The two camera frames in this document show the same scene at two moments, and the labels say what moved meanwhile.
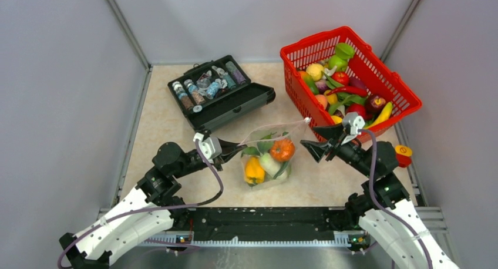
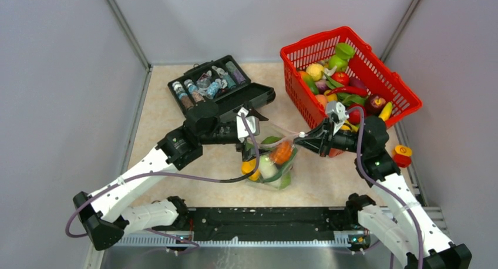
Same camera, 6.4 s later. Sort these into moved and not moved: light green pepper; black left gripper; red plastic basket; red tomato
Moved: black left gripper
Not moved: light green pepper; red plastic basket; red tomato
